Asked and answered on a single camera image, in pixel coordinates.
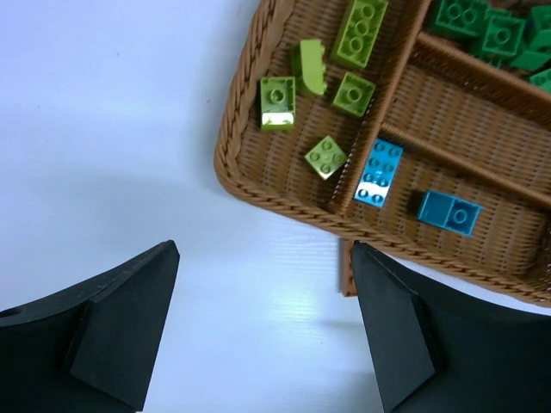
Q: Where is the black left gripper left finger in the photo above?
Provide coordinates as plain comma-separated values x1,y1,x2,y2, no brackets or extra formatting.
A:
1,240,180,412

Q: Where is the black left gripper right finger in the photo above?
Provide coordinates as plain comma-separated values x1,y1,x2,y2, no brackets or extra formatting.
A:
351,242,550,412

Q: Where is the brown lego brick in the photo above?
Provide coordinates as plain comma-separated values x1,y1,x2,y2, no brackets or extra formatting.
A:
339,238,357,297

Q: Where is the cyan patterned round lego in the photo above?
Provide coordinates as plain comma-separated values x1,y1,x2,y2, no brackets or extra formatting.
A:
417,191,483,237

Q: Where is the cyan long lego brick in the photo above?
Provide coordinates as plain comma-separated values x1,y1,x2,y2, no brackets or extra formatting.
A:
354,138,403,208

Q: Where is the lime square lego brick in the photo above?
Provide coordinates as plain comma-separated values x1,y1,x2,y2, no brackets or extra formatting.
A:
331,71,376,118

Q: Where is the lime long lego brick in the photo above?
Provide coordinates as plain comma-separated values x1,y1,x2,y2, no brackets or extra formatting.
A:
331,0,388,70

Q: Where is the dark green lego block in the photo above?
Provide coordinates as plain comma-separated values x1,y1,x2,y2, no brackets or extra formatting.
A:
469,15,526,58

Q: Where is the lime sloped lego brick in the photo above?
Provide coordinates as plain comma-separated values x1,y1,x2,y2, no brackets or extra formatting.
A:
290,39,327,96

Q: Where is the green shiny lego brick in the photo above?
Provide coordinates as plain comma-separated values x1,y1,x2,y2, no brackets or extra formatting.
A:
426,0,490,40

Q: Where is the green lego plate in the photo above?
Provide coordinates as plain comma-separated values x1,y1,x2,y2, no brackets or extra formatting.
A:
529,69,551,93

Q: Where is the green square lego brick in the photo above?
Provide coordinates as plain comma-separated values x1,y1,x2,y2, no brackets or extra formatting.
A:
507,50,550,71

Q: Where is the green long lego brick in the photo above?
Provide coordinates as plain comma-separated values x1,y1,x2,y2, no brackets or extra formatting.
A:
525,5,551,50

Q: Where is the brown wicker divided basket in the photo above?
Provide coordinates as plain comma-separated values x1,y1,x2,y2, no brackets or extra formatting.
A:
214,1,550,306

